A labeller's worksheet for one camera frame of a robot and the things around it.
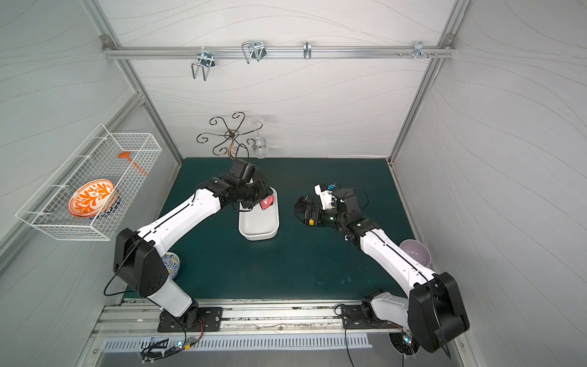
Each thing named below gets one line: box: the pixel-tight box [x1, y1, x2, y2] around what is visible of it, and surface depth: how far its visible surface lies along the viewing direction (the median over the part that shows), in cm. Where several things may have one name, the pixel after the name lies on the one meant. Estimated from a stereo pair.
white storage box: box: [238, 186, 280, 241], surface depth 97 cm
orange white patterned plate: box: [68, 178, 115, 218], surface depth 64 cm
